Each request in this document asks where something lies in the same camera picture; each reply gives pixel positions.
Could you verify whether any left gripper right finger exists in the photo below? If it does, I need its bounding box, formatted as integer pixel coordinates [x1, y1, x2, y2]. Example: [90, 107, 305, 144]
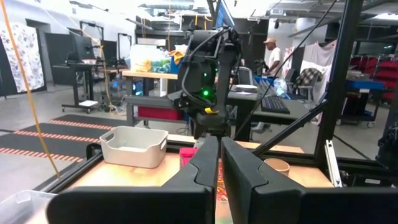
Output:
[220, 136, 398, 224]

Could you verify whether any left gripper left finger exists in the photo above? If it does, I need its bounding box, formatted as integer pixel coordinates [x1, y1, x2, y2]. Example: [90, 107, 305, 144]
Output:
[45, 136, 220, 224]

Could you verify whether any red lid paprika tin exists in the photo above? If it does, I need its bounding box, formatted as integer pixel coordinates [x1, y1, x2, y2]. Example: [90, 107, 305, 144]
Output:
[179, 147, 199, 170]

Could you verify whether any grey plastic bin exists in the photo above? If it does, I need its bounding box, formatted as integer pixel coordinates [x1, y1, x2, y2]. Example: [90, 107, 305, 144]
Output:
[99, 125, 169, 169]

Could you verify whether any red drawer box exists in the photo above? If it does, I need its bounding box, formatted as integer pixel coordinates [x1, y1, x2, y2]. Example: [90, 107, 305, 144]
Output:
[137, 105, 184, 121]

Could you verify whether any black keyboard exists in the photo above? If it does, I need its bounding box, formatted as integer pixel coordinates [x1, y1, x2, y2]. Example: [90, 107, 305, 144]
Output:
[260, 95, 290, 114]

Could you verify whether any wooden workbench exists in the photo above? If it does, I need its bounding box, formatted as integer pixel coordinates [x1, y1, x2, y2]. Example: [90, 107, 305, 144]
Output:
[121, 70, 180, 125]

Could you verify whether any grey desk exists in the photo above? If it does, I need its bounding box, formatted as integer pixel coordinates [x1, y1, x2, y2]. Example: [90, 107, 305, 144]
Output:
[226, 90, 312, 142]

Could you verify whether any clear tub of cloths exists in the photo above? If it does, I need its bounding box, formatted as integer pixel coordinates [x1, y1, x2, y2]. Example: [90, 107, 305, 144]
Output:
[129, 44, 172, 74]

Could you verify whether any person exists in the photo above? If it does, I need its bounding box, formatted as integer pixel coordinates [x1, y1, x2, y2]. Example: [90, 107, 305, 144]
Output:
[262, 37, 284, 78]

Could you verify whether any black orange-striped floor mat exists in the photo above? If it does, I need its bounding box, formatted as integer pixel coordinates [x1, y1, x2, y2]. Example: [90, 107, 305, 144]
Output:
[0, 114, 130, 162]

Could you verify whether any plaid cloth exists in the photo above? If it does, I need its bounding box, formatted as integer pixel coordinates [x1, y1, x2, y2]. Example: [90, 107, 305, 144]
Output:
[294, 67, 323, 90]

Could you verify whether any white flat board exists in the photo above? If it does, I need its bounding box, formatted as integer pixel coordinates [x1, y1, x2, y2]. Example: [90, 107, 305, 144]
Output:
[78, 99, 99, 108]

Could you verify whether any clear plastic bin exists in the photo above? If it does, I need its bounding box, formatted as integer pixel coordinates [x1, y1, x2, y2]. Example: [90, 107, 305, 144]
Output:
[0, 189, 57, 224]

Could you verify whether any white hanging cloth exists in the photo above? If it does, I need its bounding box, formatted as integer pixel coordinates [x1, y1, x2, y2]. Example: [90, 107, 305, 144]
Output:
[300, 40, 338, 103]

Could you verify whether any blue bin cart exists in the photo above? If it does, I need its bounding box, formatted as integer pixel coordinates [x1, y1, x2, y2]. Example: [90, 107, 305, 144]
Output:
[337, 79, 386, 128]

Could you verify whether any black monitor cart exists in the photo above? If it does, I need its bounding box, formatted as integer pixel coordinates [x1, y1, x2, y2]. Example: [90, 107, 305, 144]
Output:
[60, 20, 105, 114]

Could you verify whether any red storage bins rack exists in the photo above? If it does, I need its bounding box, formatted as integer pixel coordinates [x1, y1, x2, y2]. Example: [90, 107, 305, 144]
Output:
[349, 55, 398, 103]

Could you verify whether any floral white curtain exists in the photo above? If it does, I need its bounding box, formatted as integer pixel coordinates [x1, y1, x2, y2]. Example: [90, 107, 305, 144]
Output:
[0, 22, 45, 93]

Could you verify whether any silver aluminium rail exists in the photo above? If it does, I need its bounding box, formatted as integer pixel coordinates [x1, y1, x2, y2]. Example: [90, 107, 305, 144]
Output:
[324, 139, 343, 188]

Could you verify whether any yellow cord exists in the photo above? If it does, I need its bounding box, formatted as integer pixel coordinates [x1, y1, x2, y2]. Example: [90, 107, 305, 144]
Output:
[0, 0, 62, 180]

